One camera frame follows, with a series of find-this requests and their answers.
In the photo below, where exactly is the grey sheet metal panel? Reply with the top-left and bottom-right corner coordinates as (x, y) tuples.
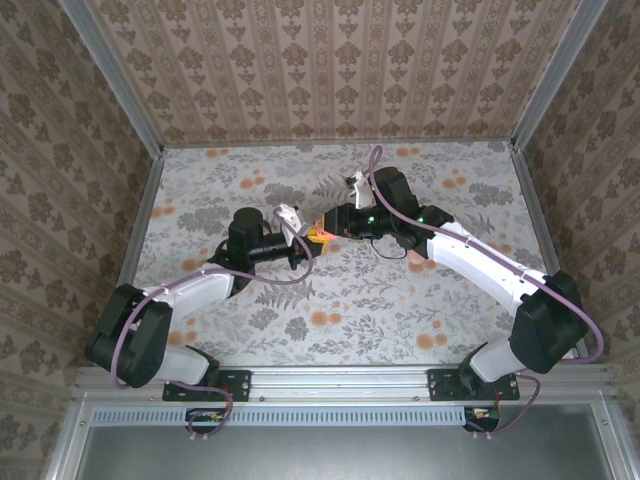
(42, 399), (640, 480)

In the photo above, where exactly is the aluminium side rail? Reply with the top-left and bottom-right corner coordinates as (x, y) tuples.
(509, 144), (591, 364)
(94, 149), (166, 366)

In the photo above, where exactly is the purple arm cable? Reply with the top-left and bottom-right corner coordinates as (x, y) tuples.
(114, 207), (315, 444)
(367, 144), (606, 441)

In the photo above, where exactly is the aluminium base beam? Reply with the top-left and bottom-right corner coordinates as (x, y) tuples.
(73, 364), (615, 404)

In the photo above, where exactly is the aluminium corner post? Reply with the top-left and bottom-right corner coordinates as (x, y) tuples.
(58, 0), (166, 160)
(510, 0), (609, 151)

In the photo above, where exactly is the aluminium back rail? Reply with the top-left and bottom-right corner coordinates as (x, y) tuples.
(162, 139), (516, 150)

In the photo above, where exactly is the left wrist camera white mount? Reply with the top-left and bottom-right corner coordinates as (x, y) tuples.
(277, 203), (306, 236)

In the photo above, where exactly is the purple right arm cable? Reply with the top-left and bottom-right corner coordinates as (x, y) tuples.
(367, 144), (606, 441)

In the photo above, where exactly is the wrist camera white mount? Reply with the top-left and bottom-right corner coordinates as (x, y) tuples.
(344, 170), (375, 209)
(277, 203), (306, 236)

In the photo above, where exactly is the black electronics box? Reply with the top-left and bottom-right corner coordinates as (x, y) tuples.
(462, 405), (501, 432)
(185, 407), (227, 434)

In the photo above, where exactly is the grey slotted cable duct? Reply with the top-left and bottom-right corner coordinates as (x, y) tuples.
(91, 405), (496, 427)

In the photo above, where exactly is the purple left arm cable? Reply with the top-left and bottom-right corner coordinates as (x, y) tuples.
(114, 207), (315, 444)

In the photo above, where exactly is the floral patterned table cover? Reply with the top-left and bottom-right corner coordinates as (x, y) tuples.
(112, 141), (581, 366)

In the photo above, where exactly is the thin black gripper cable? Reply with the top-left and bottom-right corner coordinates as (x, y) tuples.
(371, 237), (407, 261)

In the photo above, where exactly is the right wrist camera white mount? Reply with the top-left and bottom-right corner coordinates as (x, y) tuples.
(344, 170), (375, 209)

